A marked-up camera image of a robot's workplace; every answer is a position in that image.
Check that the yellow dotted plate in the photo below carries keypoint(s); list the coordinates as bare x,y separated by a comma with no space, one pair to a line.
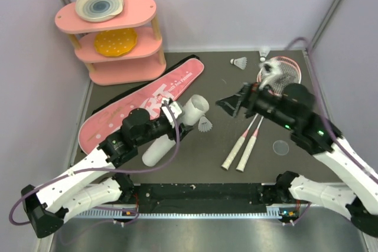
115,43

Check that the white blue ceramic bowl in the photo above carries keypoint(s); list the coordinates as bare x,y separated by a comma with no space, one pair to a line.
98,10

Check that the white shuttlecock with black band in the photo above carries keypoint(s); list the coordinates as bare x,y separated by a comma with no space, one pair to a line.
240,63

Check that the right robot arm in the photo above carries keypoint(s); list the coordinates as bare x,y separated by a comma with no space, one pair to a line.
293,110

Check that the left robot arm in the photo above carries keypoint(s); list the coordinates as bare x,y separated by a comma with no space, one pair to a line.
98,179

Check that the pink badminton racket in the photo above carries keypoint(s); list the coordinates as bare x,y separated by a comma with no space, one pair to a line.
237,146
291,73

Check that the pink three-tier wooden shelf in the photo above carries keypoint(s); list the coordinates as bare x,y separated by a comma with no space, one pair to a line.
144,63

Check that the pink racket bag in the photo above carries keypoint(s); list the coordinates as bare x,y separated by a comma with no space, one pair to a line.
108,118

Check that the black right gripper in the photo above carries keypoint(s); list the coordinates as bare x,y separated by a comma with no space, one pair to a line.
247,97

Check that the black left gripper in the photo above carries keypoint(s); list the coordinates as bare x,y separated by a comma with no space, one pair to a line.
183,129

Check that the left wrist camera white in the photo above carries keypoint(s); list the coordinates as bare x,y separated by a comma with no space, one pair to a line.
171,109

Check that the pink badminton racket lower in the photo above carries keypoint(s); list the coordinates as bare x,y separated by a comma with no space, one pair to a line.
237,146

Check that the pink badminton racket upper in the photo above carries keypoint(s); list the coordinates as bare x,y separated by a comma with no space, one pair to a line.
291,73

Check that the clear round tube lid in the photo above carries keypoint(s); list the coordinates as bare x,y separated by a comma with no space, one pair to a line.
280,147

